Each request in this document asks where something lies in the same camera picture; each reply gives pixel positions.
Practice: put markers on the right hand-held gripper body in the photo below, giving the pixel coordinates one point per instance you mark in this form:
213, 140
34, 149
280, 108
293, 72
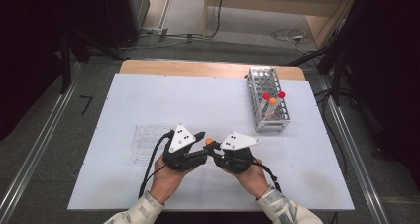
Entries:
236, 161

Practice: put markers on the metal test tube rack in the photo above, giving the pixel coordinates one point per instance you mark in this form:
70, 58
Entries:
262, 82

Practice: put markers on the black metal stand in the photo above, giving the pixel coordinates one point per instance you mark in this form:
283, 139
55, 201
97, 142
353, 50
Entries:
66, 62
336, 78

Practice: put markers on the orange-capped test tube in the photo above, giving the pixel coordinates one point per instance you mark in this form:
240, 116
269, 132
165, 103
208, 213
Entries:
273, 101
209, 140

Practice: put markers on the dark curtain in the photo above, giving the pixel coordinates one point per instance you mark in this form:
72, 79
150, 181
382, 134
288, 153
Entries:
29, 52
389, 68

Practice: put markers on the black cabinet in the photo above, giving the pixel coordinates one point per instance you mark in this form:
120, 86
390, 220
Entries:
122, 12

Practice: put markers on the white table cover board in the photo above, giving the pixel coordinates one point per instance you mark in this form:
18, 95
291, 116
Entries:
204, 101

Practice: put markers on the red-capped test tube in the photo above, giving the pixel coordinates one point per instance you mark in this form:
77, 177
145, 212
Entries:
266, 95
282, 94

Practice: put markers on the clear plastic tube rack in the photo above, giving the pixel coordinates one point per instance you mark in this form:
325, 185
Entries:
147, 141

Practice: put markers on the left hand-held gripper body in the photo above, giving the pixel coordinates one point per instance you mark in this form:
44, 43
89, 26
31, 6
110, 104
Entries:
178, 161

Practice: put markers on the person's right hand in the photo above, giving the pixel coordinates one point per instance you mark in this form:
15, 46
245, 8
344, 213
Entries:
252, 181

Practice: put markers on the person's left hand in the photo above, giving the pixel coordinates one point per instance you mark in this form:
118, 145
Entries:
168, 184

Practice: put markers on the aluminium floor rail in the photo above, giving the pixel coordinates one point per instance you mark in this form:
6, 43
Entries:
39, 141
360, 184

